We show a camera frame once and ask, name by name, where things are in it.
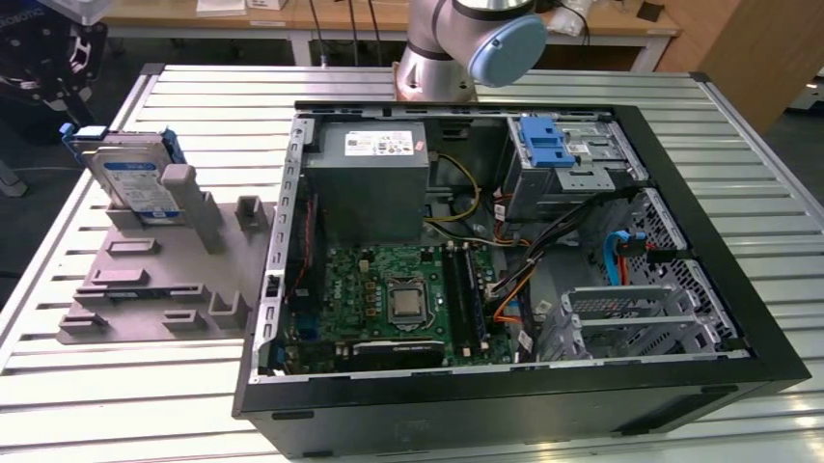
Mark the metal disk bay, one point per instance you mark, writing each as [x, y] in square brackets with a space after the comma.
[630, 320]

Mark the metal drive cage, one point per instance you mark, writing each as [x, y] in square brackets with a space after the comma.
[580, 185]

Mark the grey chair foot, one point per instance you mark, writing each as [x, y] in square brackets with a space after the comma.
[12, 181]

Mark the wooden cabinet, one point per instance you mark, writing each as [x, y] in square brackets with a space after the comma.
[760, 48]

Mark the black PC case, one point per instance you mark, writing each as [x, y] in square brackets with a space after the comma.
[450, 415]

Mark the grey parts rack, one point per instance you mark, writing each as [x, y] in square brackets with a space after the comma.
[160, 270]

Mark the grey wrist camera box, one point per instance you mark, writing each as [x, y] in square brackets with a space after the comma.
[80, 9]

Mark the green motherboard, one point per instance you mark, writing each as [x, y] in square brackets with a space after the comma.
[347, 270]

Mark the white paper box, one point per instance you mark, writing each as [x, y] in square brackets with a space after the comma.
[267, 3]
[220, 6]

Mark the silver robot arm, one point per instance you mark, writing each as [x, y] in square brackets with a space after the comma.
[438, 48]

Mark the grey power supply unit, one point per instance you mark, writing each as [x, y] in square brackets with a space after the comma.
[367, 193]

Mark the black RAM slot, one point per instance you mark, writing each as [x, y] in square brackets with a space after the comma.
[461, 299]
[453, 299]
[470, 299]
[478, 299]

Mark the silver CPU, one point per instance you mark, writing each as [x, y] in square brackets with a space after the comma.
[406, 303]

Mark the wooden desk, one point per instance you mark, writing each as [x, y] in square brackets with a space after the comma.
[192, 21]

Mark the hard disk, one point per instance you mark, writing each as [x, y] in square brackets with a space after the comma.
[128, 178]

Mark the black graphics card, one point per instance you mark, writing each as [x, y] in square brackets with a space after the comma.
[395, 352]

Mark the blue plastic drive latch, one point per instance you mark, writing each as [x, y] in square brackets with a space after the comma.
[541, 144]

